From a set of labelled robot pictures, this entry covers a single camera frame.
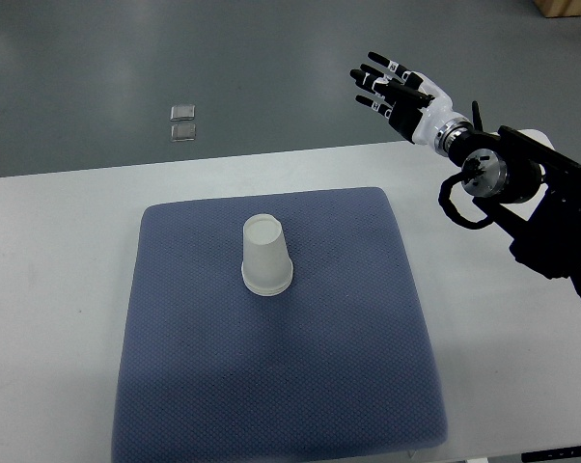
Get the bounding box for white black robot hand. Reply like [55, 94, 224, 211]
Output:
[349, 51, 464, 145]

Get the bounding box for white paper cup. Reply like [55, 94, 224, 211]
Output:
[241, 260, 294, 297]
[240, 213, 293, 290]

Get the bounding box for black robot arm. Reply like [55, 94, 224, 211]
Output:
[349, 52, 581, 299]

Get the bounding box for wooden furniture corner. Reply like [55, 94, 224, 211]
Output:
[533, 0, 581, 18]

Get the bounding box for upper metal floor plate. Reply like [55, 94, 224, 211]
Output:
[170, 103, 195, 122]

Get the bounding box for white paper cup on mat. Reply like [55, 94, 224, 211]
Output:
[241, 260, 294, 297]

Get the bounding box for blue grey fabric mat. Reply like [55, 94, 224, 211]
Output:
[112, 187, 447, 462]

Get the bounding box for black table control panel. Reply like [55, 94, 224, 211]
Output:
[520, 446, 581, 463]

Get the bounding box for black coiled robot cable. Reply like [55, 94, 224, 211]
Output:
[438, 174, 494, 229]

